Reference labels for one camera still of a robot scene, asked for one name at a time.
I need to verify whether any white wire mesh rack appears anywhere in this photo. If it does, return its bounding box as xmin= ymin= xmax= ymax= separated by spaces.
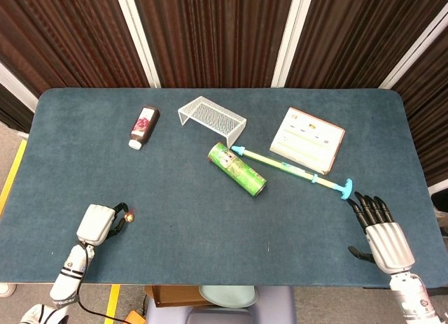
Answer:
xmin=177 ymin=95 xmax=248 ymax=148

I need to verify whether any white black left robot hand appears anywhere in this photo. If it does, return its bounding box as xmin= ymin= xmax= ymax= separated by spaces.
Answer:
xmin=76 ymin=202 xmax=130 ymax=246

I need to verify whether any black cable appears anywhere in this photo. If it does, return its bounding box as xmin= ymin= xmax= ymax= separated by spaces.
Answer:
xmin=76 ymin=240 xmax=127 ymax=324

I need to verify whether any brown bottle with white cap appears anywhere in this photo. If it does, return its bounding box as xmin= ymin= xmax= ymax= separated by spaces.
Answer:
xmin=127 ymin=105 xmax=161 ymax=151

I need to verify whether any brown screen panel white frame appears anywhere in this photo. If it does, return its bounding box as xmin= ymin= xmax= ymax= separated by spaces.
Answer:
xmin=129 ymin=0 xmax=316 ymax=90
xmin=271 ymin=0 xmax=448 ymax=90
xmin=379 ymin=12 xmax=448 ymax=196
xmin=0 ymin=0 xmax=162 ymax=98

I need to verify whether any green and blue hand pump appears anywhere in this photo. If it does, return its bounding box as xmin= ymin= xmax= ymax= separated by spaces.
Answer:
xmin=230 ymin=145 xmax=354 ymax=201

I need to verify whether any brown cardboard box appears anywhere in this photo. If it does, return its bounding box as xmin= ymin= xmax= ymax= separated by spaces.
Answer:
xmin=144 ymin=285 xmax=215 ymax=309

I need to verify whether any white flat cardboard box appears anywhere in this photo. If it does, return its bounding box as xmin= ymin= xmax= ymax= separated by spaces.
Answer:
xmin=269 ymin=106 xmax=347 ymax=176

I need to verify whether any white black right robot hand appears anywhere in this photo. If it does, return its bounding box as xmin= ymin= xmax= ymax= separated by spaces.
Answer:
xmin=346 ymin=191 xmax=417 ymax=276

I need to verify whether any orange floor object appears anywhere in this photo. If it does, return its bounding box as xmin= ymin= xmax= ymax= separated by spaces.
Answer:
xmin=123 ymin=309 xmax=147 ymax=324

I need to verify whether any lavender robot base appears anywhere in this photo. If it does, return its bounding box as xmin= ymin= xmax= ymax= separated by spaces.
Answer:
xmin=144 ymin=285 xmax=297 ymax=324

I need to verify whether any green cylindrical chip can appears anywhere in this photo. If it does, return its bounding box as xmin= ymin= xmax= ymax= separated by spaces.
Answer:
xmin=206 ymin=141 xmax=269 ymax=199

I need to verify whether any blue felt table mat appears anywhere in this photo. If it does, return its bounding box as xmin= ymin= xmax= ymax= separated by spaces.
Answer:
xmin=0 ymin=87 xmax=448 ymax=290

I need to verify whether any pale green round plate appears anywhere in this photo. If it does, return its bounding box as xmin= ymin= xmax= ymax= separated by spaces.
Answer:
xmin=198 ymin=285 xmax=260 ymax=309

